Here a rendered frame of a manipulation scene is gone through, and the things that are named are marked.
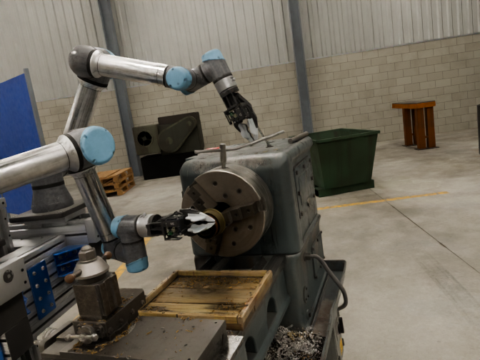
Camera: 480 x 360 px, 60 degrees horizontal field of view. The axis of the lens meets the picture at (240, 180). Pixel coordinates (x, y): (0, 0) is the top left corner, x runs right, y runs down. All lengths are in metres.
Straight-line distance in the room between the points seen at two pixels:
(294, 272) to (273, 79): 9.92
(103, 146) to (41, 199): 0.47
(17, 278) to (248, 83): 10.35
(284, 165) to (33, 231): 0.98
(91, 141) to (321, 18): 10.63
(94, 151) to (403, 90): 11.01
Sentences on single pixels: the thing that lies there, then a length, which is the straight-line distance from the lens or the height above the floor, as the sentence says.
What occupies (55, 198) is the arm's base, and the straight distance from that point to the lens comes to 1.69.
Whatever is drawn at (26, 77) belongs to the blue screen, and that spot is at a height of 2.23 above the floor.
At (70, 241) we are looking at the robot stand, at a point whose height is 1.04.
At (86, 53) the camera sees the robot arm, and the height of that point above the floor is 1.69.
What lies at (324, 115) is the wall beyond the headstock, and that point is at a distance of 11.45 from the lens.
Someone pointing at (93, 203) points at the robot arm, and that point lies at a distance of 1.48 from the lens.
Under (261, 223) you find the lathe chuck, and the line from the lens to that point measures 1.41.
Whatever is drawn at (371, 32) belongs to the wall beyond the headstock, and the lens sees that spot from 11.85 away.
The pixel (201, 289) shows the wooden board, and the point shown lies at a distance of 1.37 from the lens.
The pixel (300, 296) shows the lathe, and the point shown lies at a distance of 1.66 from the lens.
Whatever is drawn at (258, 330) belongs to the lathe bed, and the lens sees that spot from 1.34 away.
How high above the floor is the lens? 1.43
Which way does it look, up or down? 10 degrees down
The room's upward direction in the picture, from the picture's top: 8 degrees counter-clockwise
